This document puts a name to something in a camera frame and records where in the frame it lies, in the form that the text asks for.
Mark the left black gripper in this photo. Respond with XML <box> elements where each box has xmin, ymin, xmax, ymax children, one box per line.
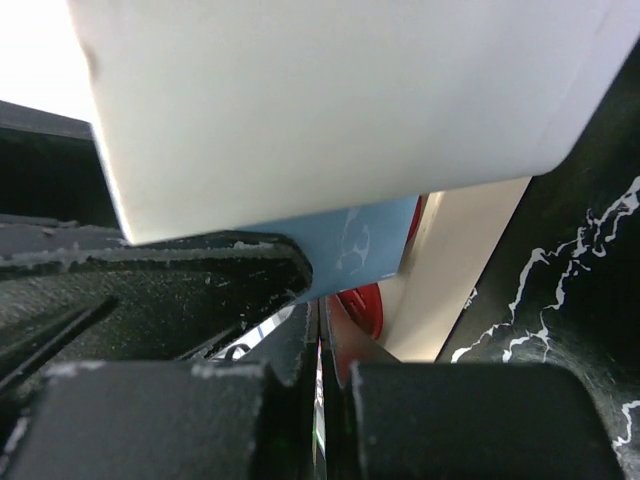
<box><xmin>1</xmin><ymin>101</ymin><xmax>119</xmax><ymax>229</ymax></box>

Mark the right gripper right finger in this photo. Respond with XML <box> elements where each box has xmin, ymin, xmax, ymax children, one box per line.
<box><xmin>319</xmin><ymin>296</ymin><xmax>623</xmax><ymax>479</ymax></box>

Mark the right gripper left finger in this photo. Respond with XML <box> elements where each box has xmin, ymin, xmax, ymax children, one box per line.
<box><xmin>1</xmin><ymin>216</ymin><xmax>313</xmax><ymax>479</ymax></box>

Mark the blue usb charger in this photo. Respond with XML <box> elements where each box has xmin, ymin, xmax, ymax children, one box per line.
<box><xmin>243</xmin><ymin>196</ymin><xmax>418</xmax><ymax>303</ymax></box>

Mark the beige red power strip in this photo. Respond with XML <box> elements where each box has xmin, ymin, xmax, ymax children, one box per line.
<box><xmin>377</xmin><ymin>177</ymin><xmax>530</xmax><ymax>362</ymax></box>

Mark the white usb charger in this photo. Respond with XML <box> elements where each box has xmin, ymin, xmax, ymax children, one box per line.
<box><xmin>68</xmin><ymin>1</ymin><xmax>639</xmax><ymax>244</ymax></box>

